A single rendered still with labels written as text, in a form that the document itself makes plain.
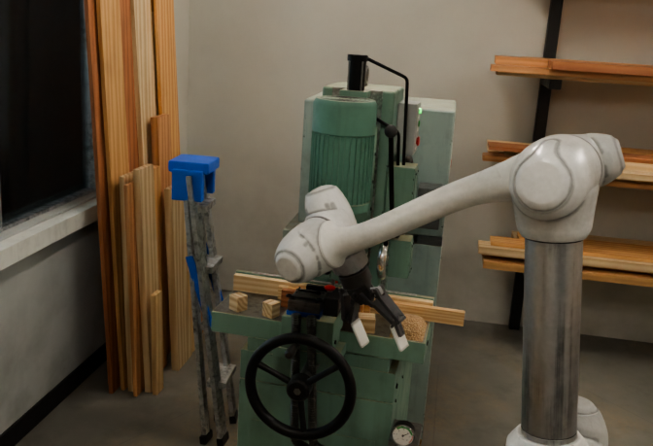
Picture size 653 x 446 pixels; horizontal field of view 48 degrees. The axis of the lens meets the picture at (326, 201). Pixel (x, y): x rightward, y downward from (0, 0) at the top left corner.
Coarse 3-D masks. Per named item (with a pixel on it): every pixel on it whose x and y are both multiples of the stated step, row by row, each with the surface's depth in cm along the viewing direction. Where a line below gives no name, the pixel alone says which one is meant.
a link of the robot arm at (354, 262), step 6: (360, 252) 170; (348, 258) 169; (354, 258) 169; (360, 258) 170; (366, 258) 172; (348, 264) 169; (354, 264) 169; (360, 264) 170; (336, 270) 171; (342, 270) 170; (348, 270) 170; (354, 270) 170
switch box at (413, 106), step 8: (400, 104) 224; (408, 104) 223; (416, 104) 223; (400, 112) 224; (408, 112) 224; (416, 112) 223; (400, 120) 225; (408, 120) 224; (416, 120) 224; (400, 128) 225; (408, 128) 225; (416, 128) 226; (400, 136) 226; (408, 136) 225; (416, 136) 228; (400, 144) 226; (408, 144) 226; (400, 152) 227; (408, 152) 226
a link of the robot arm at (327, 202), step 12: (312, 192) 168; (324, 192) 166; (336, 192) 167; (312, 204) 166; (324, 204) 165; (336, 204) 166; (348, 204) 169; (312, 216) 165; (324, 216) 164; (336, 216) 165; (348, 216) 167
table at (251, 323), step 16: (224, 304) 210; (256, 304) 211; (224, 320) 204; (240, 320) 203; (256, 320) 202; (272, 320) 201; (384, 320) 206; (256, 336) 203; (272, 336) 202; (352, 336) 197; (368, 336) 196; (384, 336) 195; (272, 352) 193; (304, 352) 190; (352, 352) 198; (368, 352) 197; (384, 352) 196; (400, 352) 195; (416, 352) 194
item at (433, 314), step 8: (280, 288) 215; (280, 296) 216; (400, 304) 208; (408, 304) 208; (416, 304) 208; (376, 312) 210; (408, 312) 208; (416, 312) 208; (424, 312) 207; (432, 312) 206; (440, 312) 206; (448, 312) 205; (456, 312) 205; (432, 320) 207; (440, 320) 206; (448, 320) 206; (456, 320) 205
